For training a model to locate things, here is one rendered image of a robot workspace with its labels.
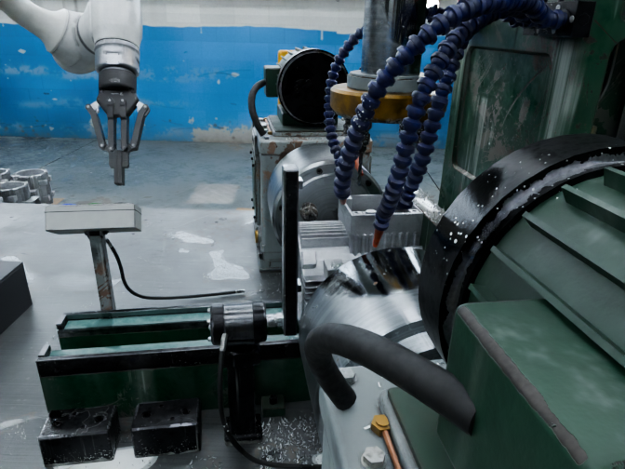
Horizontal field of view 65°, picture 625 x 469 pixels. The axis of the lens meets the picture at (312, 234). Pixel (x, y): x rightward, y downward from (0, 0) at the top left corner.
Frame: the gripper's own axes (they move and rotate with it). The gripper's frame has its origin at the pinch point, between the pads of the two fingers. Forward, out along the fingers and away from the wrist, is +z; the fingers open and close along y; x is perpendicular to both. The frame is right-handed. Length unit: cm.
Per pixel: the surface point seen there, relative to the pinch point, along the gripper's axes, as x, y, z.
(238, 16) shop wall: 445, 35, -286
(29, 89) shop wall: 530, -224, -231
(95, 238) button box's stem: -0.2, -4.9, 14.6
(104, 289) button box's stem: 5.6, -4.6, 25.1
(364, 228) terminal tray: -29, 44, 18
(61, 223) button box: -3.5, -10.2, 11.8
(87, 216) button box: -3.5, -5.3, 10.5
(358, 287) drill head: -51, 37, 27
